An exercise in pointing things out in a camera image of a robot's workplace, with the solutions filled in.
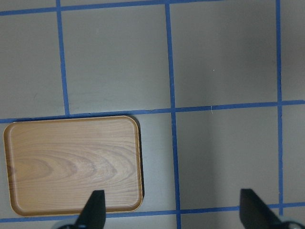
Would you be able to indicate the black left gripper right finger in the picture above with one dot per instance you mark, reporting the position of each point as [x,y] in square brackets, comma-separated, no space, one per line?
[255,214]

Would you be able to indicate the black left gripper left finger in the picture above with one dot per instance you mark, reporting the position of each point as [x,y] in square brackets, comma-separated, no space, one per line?
[93,215]

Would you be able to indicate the wooden rectangular tray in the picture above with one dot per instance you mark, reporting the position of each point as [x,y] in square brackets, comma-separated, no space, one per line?
[53,166]

